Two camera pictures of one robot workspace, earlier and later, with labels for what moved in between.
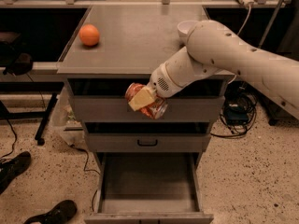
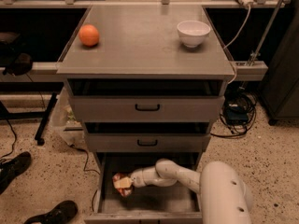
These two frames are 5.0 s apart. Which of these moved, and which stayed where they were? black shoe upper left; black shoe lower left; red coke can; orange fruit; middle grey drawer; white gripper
Moved: red coke can; white gripper
Stayed: middle grey drawer; black shoe lower left; orange fruit; black shoe upper left
